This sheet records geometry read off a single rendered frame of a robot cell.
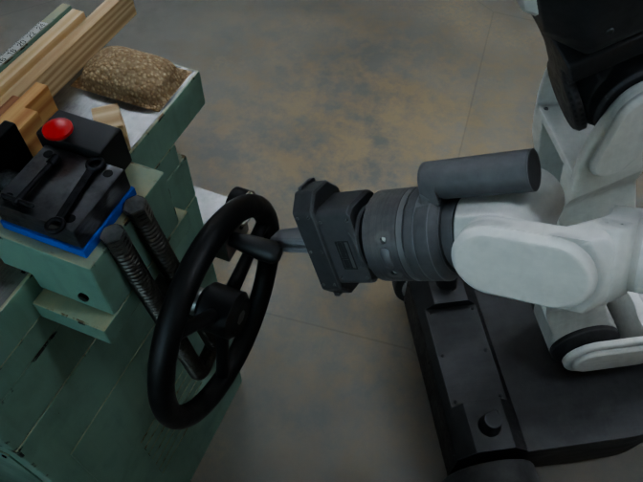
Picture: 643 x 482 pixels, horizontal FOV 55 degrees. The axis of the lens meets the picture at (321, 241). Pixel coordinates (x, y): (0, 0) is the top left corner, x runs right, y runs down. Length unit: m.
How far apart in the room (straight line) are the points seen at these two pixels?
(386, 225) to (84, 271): 0.29
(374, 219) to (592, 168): 0.38
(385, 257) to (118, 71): 0.48
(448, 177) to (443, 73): 1.88
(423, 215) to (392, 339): 1.13
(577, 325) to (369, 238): 0.84
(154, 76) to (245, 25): 1.75
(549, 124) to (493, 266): 0.47
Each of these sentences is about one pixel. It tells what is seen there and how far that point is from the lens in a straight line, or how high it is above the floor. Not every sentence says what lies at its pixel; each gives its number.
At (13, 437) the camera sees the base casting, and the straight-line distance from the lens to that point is 0.84.
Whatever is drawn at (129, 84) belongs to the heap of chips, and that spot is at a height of 0.92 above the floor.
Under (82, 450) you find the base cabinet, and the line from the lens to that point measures 0.99.
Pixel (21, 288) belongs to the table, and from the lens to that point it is 0.73.
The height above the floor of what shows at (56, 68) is 0.93.
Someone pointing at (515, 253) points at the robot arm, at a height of 1.07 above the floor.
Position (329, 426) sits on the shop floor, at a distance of 1.54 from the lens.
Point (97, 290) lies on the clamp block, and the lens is 0.67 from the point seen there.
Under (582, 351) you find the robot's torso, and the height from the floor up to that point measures 0.32.
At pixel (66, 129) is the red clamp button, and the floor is 1.02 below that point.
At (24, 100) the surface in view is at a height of 0.95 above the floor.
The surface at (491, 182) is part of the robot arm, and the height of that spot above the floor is 1.09.
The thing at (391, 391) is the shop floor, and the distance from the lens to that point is 1.59.
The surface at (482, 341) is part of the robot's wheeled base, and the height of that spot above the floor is 0.19.
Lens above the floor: 1.45
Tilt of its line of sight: 53 degrees down
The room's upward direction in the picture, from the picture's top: straight up
